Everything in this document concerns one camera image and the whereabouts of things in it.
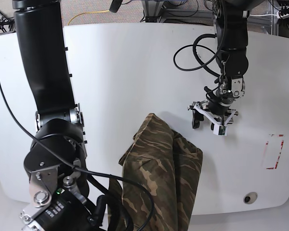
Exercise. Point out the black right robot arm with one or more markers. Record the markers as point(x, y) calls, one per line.
point(59, 140)

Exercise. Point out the red tape rectangle marking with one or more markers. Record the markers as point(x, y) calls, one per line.
point(272, 151)

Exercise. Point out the white power strip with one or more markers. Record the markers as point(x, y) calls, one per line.
point(283, 13)

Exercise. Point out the black tripod legs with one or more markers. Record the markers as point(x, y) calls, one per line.
point(7, 23)

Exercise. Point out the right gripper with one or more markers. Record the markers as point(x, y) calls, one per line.
point(59, 201)

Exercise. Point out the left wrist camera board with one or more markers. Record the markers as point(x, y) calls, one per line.
point(222, 130)

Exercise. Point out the camouflage T-shirt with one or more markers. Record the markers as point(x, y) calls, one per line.
point(168, 167)

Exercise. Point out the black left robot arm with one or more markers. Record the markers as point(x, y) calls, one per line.
point(232, 41)

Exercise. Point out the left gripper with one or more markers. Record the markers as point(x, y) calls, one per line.
point(216, 106)

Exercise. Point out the aluminium frame stand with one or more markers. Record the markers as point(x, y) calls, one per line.
point(158, 11)

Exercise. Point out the right table cable grommet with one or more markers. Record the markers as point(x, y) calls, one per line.
point(250, 198)

